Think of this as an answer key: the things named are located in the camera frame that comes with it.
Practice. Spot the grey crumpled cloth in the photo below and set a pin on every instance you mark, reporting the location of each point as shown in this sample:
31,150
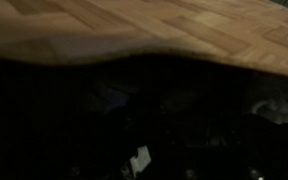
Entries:
277,110

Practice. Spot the white paper piece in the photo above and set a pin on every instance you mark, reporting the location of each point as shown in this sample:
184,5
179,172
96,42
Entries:
140,160

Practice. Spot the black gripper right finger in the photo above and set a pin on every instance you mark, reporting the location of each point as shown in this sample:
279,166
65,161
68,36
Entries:
230,163

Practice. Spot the woven bamboo storage box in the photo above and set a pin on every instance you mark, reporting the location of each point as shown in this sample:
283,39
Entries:
150,23

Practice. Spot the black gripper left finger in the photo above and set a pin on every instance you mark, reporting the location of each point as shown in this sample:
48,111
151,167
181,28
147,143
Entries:
107,160

